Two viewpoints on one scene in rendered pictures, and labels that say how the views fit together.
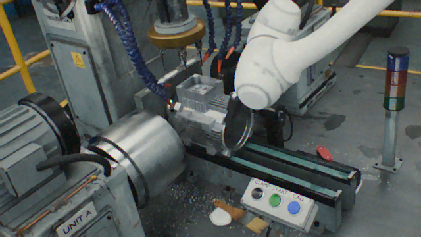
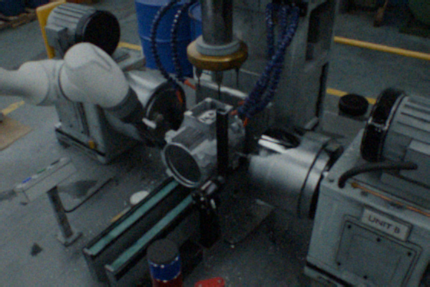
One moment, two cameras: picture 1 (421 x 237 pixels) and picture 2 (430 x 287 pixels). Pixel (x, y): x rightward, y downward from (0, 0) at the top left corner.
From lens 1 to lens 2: 161 cm
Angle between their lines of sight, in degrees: 69
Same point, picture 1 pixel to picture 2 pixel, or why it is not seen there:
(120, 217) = (86, 110)
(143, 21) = (261, 35)
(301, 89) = (315, 250)
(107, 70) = not seen: hidden behind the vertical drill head
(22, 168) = (49, 32)
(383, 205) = not seen: outside the picture
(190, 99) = (196, 113)
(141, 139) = not seen: hidden behind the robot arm
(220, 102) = (187, 133)
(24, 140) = (66, 24)
